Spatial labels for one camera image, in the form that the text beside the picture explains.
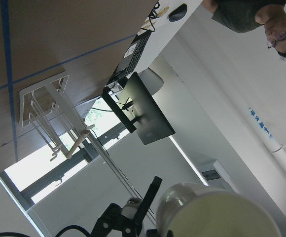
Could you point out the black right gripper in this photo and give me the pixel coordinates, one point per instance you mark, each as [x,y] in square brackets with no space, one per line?
[128,219]

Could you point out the white plastic cup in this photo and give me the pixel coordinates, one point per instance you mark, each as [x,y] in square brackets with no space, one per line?
[194,210]

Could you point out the black computer monitor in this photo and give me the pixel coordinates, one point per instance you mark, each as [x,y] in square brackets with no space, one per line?
[139,112]

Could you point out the black keyboard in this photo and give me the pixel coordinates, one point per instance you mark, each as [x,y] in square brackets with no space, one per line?
[132,55]

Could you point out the black computer mouse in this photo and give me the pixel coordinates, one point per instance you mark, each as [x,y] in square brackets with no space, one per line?
[178,13]

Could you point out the seated person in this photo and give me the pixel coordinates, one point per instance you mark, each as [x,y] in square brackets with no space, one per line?
[243,16]

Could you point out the white wire cup rack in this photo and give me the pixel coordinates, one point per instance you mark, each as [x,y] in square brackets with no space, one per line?
[46,107]

